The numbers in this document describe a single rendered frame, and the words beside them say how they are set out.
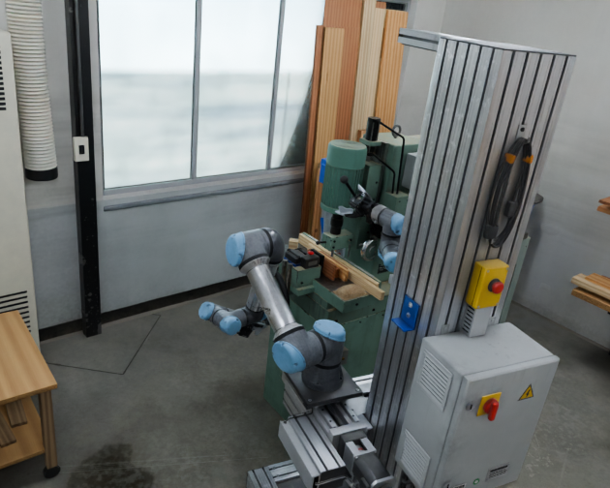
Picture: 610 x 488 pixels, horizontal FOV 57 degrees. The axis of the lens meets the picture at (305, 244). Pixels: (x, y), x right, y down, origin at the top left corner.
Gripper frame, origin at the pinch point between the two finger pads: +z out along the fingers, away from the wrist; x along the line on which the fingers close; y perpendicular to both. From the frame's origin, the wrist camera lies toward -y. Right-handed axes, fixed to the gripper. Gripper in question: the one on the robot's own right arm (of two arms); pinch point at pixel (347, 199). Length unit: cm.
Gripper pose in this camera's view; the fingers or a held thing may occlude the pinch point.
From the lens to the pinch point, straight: 242.3
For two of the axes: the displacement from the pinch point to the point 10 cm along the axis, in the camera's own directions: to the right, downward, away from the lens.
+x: -6.6, 7.3, -1.4
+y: -4.7, -5.6, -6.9
